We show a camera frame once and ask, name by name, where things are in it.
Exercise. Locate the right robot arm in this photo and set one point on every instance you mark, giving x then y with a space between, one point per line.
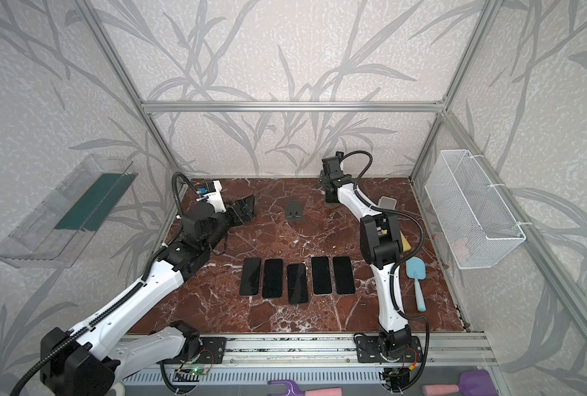
382 247

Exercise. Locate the white-edged phone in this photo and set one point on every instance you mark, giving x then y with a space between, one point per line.
321 276

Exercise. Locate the white folding phone stand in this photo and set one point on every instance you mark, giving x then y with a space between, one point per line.
387 203

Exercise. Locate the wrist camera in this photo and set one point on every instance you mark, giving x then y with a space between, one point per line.
332 166
199 221

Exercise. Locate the yellow sponge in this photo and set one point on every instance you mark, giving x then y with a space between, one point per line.
405 242

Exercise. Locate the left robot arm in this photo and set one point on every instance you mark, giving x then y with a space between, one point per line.
88 360

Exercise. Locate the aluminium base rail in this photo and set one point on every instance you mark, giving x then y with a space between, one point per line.
321 358

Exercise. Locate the grey stand back centre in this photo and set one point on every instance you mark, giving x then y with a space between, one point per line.
293 211

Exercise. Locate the clear acrylic wall shelf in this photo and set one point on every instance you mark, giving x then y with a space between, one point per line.
56 233

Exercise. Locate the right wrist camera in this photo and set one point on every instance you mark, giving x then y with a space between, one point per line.
332 166

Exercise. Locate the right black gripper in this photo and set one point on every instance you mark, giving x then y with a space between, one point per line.
330 183

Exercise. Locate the teal phone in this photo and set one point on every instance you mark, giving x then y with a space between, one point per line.
344 276

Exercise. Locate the purple pink scoop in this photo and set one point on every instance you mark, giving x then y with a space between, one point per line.
471 383

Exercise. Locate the white wire mesh basket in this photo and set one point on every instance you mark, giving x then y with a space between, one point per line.
478 226

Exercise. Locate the black phone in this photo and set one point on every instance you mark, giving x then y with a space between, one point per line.
273 279
297 284

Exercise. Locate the purple plastic tool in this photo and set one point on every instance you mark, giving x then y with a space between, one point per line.
291 388

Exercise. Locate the light blue sponge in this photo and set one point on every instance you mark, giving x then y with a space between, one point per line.
416 271

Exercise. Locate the pink-edged phone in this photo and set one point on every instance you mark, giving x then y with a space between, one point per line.
251 272

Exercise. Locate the black folding phone stand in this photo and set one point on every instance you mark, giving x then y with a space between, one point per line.
245 209

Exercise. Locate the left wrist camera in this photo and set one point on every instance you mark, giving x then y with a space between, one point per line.
199 221

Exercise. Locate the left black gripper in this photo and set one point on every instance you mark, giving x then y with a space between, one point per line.
235 213

